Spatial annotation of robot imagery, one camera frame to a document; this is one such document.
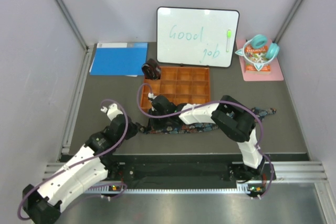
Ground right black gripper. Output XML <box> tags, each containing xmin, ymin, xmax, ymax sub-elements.
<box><xmin>147</xmin><ymin>109</ymin><xmax>170</xmax><ymax>133</ymax></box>

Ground grey cable duct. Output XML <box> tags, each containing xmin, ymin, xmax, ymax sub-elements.
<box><xmin>85</xmin><ymin>180</ymin><xmax>266</xmax><ymax>197</ymax></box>

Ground orange book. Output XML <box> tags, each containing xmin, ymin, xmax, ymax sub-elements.
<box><xmin>245</xmin><ymin>44</ymin><xmax>271</xmax><ymax>74</ymax></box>

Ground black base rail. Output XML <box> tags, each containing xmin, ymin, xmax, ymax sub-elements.
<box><xmin>104</xmin><ymin>154</ymin><xmax>272</xmax><ymax>189</ymax></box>

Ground purple cable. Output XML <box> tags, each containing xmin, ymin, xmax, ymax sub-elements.
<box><xmin>137</xmin><ymin>83</ymin><xmax>276</xmax><ymax>200</ymax></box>
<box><xmin>17</xmin><ymin>99</ymin><xmax>129</xmax><ymax>221</ymax></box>

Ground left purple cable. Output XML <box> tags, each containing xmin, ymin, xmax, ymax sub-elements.
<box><xmin>17</xmin><ymin>99</ymin><xmax>129</xmax><ymax>221</ymax></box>

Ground orange compartment tray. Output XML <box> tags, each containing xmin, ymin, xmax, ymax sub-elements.
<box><xmin>140</xmin><ymin>67</ymin><xmax>211</xmax><ymax>111</ymax></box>

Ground blue folder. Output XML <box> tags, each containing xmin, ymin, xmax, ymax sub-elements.
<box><xmin>89</xmin><ymin>42</ymin><xmax>148</xmax><ymax>77</ymax></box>

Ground navy floral tie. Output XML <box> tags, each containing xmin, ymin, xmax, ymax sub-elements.
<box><xmin>136</xmin><ymin>107</ymin><xmax>277</xmax><ymax>134</ymax></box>

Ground rolled dark red tie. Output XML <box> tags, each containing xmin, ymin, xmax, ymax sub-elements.
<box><xmin>141</xmin><ymin>59</ymin><xmax>161</xmax><ymax>80</ymax></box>

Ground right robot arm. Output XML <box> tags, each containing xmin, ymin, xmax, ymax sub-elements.
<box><xmin>145</xmin><ymin>93</ymin><xmax>265</xmax><ymax>180</ymax></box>

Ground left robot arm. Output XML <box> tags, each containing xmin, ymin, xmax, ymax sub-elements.
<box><xmin>17</xmin><ymin>114</ymin><xmax>137</xmax><ymax>223</ymax></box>

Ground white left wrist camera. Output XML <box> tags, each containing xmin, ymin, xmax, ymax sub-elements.
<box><xmin>100</xmin><ymin>103</ymin><xmax>123</xmax><ymax>121</ymax></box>

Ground pink mat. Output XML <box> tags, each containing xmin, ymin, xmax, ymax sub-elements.
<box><xmin>236</xmin><ymin>39</ymin><xmax>283</xmax><ymax>81</ymax></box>

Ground teal cat-ear headphones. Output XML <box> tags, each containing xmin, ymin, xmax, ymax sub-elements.
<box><xmin>235</xmin><ymin>35</ymin><xmax>280</xmax><ymax>73</ymax></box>

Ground green marker pen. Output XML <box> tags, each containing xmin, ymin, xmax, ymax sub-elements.
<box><xmin>226</xmin><ymin>29</ymin><xmax>232</xmax><ymax>52</ymax></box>

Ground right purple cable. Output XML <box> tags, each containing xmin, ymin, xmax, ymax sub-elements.
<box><xmin>137</xmin><ymin>83</ymin><xmax>276</xmax><ymax>200</ymax></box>

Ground white dry-erase board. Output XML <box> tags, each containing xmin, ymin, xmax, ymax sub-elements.
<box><xmin>156</xmin><ymin>7</ymin><xmax>240</xmax><ymax>68</ymax></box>

